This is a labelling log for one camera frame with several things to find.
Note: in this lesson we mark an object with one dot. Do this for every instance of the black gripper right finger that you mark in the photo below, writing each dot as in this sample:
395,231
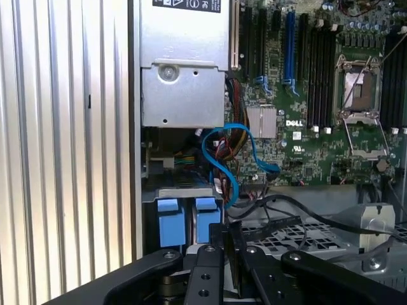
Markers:
270,279

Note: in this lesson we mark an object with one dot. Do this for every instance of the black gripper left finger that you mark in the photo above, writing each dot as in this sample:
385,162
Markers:
203,276

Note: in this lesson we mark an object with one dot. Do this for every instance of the hard disk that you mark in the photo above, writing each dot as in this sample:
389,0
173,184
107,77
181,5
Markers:
206,222
171,228

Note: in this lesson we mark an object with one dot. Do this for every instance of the black RAM slot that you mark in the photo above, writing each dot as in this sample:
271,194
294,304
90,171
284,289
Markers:
399,95
330,79
404,95
323,79
385,95
311,79
392,95
317,79

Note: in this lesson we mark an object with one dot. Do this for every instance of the blue expansion slot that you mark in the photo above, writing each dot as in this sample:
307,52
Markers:
290,47

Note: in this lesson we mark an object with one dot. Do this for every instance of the white expansion slot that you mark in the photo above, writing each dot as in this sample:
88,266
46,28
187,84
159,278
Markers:
235,35

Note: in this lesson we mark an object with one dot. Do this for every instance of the short black expansion slot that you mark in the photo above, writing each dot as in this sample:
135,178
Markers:
276,20

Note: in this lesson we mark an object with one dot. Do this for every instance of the grey perforated drive cage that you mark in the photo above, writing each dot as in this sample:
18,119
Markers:
318,235

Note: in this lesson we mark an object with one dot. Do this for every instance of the green motherboard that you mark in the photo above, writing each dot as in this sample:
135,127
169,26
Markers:
286,149

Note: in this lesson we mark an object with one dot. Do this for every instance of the silver chipset heatsink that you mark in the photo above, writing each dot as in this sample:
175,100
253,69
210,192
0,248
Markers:
261,122

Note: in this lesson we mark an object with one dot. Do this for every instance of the metal socket cover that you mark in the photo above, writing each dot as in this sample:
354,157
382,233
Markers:
369,153

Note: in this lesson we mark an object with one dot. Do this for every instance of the round coin cell battery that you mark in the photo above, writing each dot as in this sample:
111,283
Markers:
383,165

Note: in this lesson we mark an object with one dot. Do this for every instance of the black open PC case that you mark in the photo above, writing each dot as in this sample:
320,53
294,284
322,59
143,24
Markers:
135,127

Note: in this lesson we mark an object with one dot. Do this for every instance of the silver power supply unit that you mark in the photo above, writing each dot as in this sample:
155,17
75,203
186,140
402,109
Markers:
184,95

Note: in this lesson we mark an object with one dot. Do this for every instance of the CPU socket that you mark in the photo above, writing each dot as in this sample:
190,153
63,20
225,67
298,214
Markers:
359,95

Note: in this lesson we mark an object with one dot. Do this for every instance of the silver metal bracket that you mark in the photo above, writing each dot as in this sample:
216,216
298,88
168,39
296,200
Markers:
375,222

